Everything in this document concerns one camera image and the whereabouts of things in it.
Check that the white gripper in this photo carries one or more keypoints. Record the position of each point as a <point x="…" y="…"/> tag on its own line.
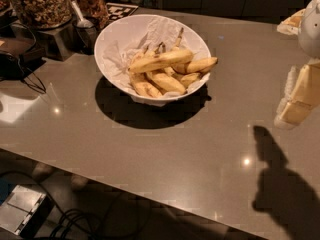
<point x="310" y="30"/>

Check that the yellow banana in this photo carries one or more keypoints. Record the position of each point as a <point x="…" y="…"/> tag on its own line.
<point x="143" y="87"/>
<point x="160" y="61"/>
<point x="201" y="65"/>
<point x="166" y="82"/>

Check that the small right lower banana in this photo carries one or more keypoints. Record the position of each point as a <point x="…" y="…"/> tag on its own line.
<point x="188" y="79"/>

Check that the white bowl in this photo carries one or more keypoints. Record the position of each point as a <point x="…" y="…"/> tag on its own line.
<point x="113" y="34"/>

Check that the white paper liner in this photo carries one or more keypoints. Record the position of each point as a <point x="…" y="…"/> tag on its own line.
<point x="116" y="59"/>

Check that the black and white marker card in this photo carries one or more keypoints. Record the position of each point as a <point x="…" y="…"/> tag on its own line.
<point x="118" y="11"/>

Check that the white plastic scoop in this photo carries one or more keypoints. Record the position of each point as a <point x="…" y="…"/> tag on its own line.
<point x="82" y="22"/>

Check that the metal stand block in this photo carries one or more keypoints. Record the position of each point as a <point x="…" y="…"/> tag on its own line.
<point x="58" y="43"/>

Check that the glass jar of nuts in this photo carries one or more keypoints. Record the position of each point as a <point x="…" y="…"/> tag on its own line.
<point x="42" y="14"/>

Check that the grey box on floor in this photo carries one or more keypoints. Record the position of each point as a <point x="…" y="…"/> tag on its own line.
<point x="23" y="210"/>

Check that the black device with cable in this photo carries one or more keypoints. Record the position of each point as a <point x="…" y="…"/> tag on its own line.
<point x="20" y="56"/>

